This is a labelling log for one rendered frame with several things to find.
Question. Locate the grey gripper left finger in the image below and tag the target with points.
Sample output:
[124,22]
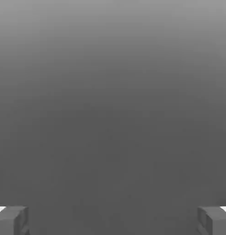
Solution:
[8,221]

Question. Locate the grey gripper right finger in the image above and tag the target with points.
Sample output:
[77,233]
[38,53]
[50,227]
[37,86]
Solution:
[216,221]

